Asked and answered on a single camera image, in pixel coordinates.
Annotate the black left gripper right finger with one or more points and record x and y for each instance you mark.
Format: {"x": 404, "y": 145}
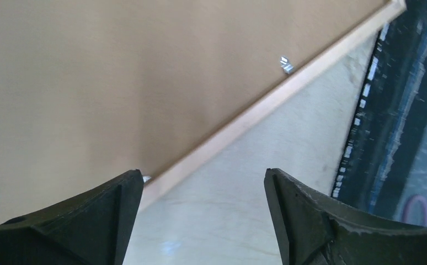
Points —
{"x": 313, "y": 228}

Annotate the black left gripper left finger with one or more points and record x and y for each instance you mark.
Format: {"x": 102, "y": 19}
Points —
{"x": 93, "y": 227}

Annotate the brown backing board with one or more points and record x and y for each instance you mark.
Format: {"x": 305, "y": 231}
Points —
{"x": 91, "y": 89}

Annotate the wooden picture frame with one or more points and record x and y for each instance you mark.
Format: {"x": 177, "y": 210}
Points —
{"x": 161, "y": 184}

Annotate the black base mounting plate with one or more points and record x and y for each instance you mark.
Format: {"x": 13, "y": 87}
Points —
{"x": 383, "y": 169}

